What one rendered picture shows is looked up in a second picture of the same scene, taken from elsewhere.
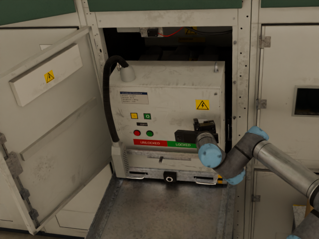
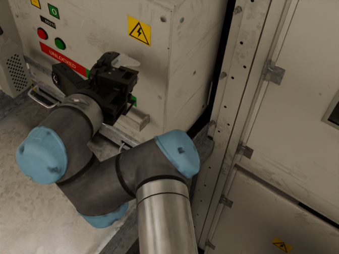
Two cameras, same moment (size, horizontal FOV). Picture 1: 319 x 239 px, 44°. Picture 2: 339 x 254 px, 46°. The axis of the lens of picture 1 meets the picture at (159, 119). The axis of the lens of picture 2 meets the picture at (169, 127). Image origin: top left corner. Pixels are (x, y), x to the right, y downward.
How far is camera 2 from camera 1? 0.95 m
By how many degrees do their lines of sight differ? 20
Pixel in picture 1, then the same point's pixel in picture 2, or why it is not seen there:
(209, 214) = not seen: hidden behind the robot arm
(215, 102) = (161, 36)
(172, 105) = (89, 9)
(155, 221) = (24, 185)
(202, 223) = (87, 224)
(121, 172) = (6, 87)
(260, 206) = (230, 213)
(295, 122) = (324, 134)
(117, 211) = not seen: outside the picture
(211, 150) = (35, 150)
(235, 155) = (105, 177)
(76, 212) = not seen: hidden behind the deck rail
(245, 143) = (135, 163)
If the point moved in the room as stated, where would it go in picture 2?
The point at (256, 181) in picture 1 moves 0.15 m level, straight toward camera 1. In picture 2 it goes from (232, 182) to (206, 218)
